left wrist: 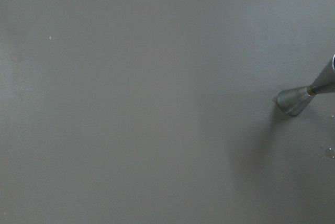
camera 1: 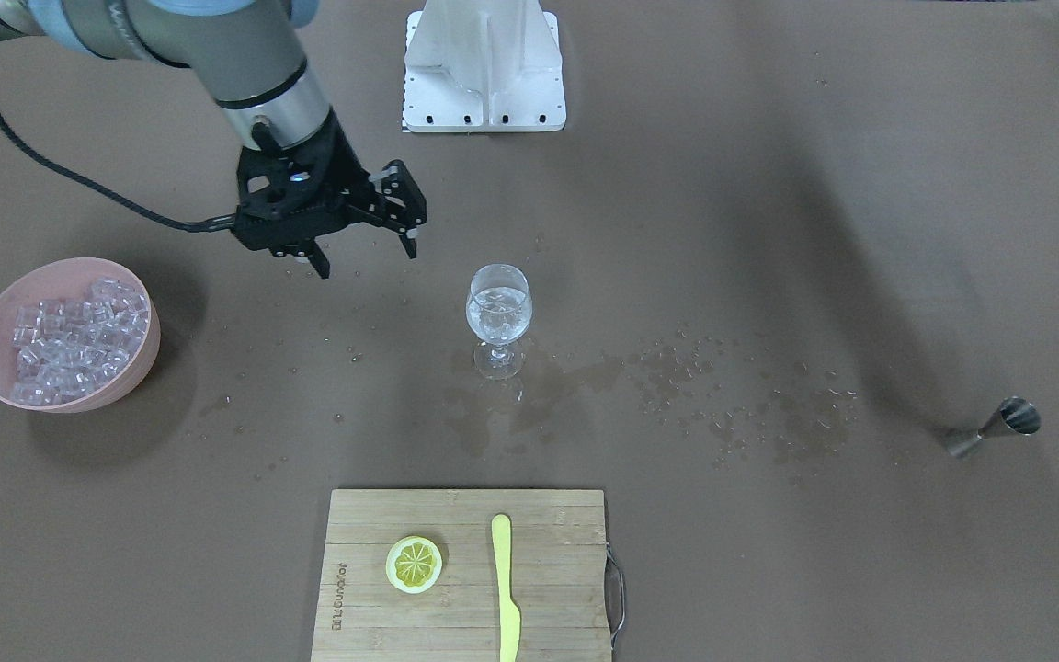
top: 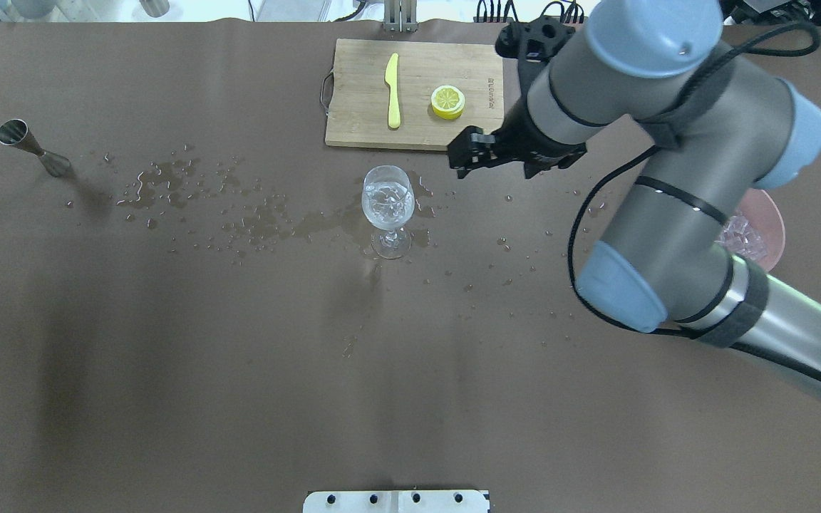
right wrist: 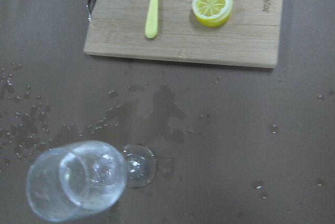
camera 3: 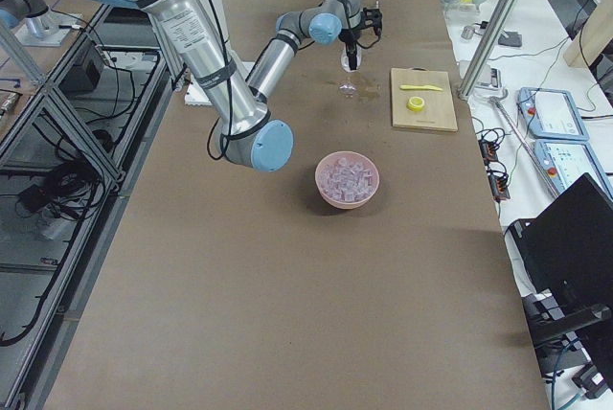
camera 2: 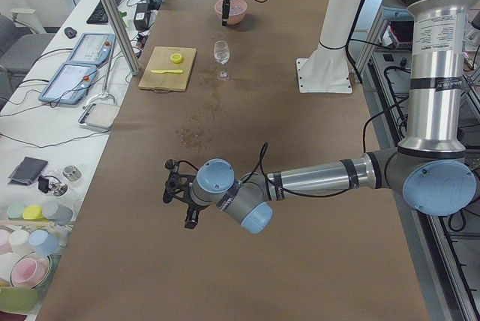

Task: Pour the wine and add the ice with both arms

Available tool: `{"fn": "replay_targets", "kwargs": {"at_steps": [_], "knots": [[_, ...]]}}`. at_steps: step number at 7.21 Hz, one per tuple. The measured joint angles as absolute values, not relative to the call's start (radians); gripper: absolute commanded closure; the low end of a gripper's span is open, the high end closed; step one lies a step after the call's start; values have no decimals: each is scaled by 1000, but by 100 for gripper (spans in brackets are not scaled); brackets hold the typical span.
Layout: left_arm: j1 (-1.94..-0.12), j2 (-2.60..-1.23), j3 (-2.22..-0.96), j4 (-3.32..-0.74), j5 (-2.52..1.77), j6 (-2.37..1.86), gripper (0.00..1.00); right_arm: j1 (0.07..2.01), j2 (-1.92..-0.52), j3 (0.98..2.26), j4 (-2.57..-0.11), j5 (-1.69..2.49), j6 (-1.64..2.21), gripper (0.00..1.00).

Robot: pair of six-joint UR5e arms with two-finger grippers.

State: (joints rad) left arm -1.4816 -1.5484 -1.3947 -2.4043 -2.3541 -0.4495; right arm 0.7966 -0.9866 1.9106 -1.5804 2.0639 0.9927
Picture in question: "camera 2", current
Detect steel jigger measuring cup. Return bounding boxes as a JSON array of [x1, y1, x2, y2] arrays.
[[164, 159, 179, 173]]

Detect clear ice cubes pile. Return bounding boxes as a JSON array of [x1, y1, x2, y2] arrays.
[[229, 2, 244, 17]]

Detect clear wine glass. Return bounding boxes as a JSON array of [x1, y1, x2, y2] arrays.
[[213, 40, 230, 80]]

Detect yellow lemon slice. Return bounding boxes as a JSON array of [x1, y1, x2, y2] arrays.
[[169, 52, 184, 64]]

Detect yellow plastic knife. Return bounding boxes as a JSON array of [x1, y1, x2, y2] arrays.
[[150, 69, 184, 74]]

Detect black power adapter box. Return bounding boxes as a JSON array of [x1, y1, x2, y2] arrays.
[[133, 3, 151, 32]]

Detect bamboo cutting board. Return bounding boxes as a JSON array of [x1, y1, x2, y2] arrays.
[[138, 46, 197, 92]]

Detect small steel cup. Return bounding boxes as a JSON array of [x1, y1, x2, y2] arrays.
[[62, 165, 82, 182]]

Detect grey plastic cup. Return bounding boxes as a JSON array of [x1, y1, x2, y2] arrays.
[[42, 202, 74, 226]]

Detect metal tray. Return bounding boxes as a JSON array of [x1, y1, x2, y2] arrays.
[[77, 103, 120, 131]]

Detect black keyboard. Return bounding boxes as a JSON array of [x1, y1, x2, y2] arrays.
[[85, 0, 126, 25]]

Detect blue plastic cup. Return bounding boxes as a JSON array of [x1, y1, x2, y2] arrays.
[[28, 229, 59, 257]]

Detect far teach pendant tablet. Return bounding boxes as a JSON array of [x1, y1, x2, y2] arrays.
[[68, 33, 115, 66]]

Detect teach pendant tablet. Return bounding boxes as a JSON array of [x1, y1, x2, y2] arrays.
[[38, 62, 98, 106], [68, 33, 115, 66]]

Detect yellow plastic cup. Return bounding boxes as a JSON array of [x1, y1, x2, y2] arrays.
[[22, 205, 46, 222]]

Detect black computer mouse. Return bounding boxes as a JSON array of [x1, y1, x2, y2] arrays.
[[64, 27, 77, 39]]

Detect pink bowl on plate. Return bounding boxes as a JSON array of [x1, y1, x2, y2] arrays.
[[10, 256, 50, 288]]

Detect white plastic cup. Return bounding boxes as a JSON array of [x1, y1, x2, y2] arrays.
[[9, 229, 32, 255]]

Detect green plastic cup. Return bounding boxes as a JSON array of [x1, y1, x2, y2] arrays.
[[7, 202, 26, 221]]

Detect near teach pendant tablet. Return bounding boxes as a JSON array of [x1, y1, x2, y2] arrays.
[[38, 62, 98, 106]]

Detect pink plastic cup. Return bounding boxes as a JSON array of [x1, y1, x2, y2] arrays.
[[0, 229, 12, 255]]

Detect green bowl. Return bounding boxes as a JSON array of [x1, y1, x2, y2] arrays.
[[1, 287, 39, 314]]

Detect grey office chair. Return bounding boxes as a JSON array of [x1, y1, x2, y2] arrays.
[[1, 8, 55, 92]]

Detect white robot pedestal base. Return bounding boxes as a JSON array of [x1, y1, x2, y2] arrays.
[[296, 0, 362, 94]]

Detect aluminium frame post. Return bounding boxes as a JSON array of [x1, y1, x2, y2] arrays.
[[100, 0, 140, 76]]

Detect black small device with cable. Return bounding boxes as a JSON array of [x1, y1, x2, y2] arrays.
[[37, 175, 50, 194]]

